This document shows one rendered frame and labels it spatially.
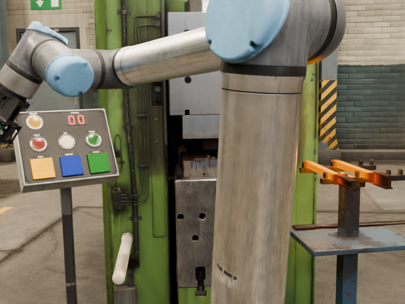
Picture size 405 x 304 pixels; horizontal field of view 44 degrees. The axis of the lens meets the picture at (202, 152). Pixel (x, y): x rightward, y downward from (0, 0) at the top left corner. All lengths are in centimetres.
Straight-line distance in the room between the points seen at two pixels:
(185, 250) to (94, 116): 64
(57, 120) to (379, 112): 665
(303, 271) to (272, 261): 168
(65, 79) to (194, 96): 97
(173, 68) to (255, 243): 44
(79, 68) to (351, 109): 710
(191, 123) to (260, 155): 135
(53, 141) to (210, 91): 63
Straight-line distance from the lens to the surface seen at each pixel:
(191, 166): 201
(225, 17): 65
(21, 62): 120
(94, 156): 186
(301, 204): 228
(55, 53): 111
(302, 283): 240
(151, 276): 229
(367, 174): 181
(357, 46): 802
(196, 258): 205
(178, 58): 96
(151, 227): 222
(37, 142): 185
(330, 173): 178
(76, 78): 109
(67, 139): 187
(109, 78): 115
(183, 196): 197
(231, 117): 66
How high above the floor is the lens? 131
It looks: 9 degrees down
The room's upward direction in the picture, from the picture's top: 1 degrees counter-clockwise
